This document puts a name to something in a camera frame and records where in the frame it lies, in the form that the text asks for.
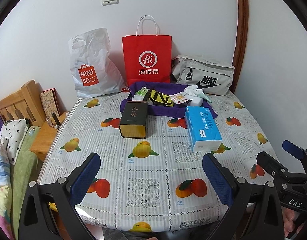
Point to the person's right hand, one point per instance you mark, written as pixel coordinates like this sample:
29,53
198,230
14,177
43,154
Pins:
292,220

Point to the white plastic shopping bag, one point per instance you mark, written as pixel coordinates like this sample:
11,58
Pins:
98,60

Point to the white sponge block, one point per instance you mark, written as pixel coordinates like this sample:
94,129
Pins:
196,102

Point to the wooden nightstand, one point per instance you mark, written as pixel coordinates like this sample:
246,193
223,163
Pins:
43,137

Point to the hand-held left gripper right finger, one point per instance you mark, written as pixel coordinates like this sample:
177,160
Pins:
218,180

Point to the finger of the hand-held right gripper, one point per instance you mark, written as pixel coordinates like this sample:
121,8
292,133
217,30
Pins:
268,162
292,148

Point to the wooden headboard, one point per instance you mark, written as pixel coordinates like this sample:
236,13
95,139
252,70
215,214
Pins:
18,100

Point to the patterned book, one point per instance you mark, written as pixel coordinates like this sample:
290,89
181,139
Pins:
49,102

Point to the purple cloth bag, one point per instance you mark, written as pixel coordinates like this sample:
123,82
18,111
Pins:
163,112

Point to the red paper bag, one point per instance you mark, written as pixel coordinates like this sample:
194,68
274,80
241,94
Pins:
146,50

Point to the white tissue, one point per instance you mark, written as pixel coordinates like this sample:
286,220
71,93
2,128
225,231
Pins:
138,97

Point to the blue tissue pack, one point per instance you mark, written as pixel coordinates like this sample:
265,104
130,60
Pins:
202,127

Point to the red and white packet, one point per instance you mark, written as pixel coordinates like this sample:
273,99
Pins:
125,89

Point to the mint green cloth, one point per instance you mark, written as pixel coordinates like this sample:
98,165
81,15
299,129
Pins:
203,93

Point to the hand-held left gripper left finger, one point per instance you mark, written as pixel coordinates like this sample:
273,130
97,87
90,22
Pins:
84,177

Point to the fruit-print tablecloth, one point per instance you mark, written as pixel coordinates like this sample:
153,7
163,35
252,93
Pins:
156,180

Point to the clear glass ornament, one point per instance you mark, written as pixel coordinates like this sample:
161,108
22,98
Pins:
49,123

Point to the black tea tin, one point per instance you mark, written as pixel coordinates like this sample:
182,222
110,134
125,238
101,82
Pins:
133,116

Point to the green wet wipes pack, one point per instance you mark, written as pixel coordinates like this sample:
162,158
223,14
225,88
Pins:
143,91

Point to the black dotted white pillow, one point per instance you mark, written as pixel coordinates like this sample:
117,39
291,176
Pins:
13,132

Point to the grey waist bag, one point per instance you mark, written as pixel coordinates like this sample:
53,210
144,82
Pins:
206,70

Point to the black stand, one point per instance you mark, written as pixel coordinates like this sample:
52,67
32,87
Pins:
56,120

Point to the brown wooden door frame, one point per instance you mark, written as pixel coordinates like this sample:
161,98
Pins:
242,30

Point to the pastel patterned quilt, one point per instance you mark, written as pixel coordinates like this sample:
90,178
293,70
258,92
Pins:
2,185

